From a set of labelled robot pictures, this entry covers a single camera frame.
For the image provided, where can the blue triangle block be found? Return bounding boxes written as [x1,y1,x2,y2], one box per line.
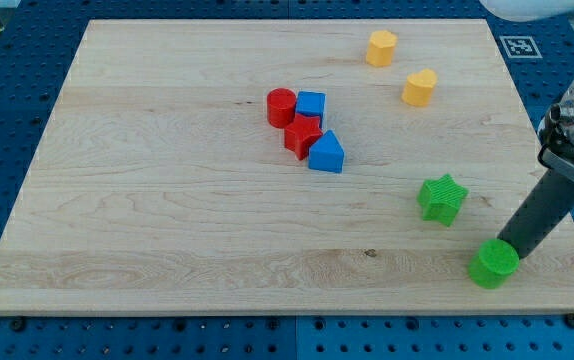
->
[308,130,345,173]

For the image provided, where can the green star block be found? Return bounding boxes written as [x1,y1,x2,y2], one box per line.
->
[417,174,469,227]

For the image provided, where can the red star block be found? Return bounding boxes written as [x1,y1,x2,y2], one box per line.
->
[284,113,323,160]

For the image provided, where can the wooden board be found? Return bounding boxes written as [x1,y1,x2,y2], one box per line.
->
[0,19,574,317]

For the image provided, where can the yellow heart block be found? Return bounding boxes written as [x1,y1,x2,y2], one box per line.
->
[401,68,438,107]

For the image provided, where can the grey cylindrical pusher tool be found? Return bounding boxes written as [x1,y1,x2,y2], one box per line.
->
[497,169,574,259]

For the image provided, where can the white fiducial marker tag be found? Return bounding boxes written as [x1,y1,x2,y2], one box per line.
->
[500,35,542,59]

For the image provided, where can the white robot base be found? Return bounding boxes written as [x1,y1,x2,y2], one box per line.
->
[480,0,574,22]

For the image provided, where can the green cylinder block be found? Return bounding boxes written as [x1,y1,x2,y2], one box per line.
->
[468,239,520,289]

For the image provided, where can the blue cube block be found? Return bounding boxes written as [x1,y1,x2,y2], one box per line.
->
[295,91,326,128]

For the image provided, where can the red cylinder block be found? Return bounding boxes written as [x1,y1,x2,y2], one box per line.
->
[266,88,297,128]

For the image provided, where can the yellow hexagon block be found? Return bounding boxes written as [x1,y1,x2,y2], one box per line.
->
[365,30,398,67]

